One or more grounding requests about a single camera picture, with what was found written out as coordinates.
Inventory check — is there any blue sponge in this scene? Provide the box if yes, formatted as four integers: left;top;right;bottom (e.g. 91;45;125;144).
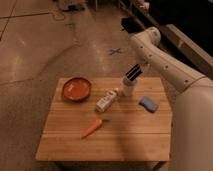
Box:
139;96;159;113

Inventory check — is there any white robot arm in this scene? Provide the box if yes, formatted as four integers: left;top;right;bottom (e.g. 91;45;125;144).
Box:
121;17;213;171

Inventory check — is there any orange ceramic bowl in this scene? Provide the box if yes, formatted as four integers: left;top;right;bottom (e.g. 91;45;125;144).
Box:
62;77;92;102

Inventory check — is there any white ceramic cup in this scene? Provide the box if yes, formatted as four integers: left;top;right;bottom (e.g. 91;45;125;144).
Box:
123;77;137;96

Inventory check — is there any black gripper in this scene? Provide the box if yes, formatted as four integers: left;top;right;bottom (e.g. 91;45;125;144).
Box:
121;17;142;33

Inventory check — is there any wooden table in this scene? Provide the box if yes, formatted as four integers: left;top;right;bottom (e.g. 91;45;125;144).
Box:
36;77;172;162

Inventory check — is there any white plastic bottle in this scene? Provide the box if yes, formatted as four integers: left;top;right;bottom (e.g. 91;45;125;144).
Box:
95;89;118;113

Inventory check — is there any black whiteboard eraser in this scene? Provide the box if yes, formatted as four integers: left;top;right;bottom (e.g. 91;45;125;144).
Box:
126;64;142;81

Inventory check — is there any dark shelf unit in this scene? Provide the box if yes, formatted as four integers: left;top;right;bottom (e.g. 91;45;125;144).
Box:
118;0;213;79

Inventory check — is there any orange carrot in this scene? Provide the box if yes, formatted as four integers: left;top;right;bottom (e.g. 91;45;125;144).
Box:
82;119;103;139

